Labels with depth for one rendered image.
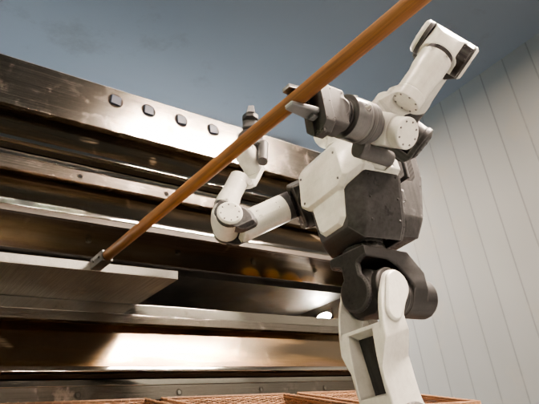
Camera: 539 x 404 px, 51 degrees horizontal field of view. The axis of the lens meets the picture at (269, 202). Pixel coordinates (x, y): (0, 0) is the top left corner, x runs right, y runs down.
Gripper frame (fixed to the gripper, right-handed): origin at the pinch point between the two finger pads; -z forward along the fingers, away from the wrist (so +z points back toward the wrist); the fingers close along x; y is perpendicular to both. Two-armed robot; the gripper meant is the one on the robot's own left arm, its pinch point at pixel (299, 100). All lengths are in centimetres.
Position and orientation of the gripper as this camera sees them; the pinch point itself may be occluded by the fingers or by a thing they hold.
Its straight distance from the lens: 104.5
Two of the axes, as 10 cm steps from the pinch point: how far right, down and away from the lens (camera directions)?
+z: 7.9, 1.6, 5.9
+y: -6.0, 4.0, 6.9
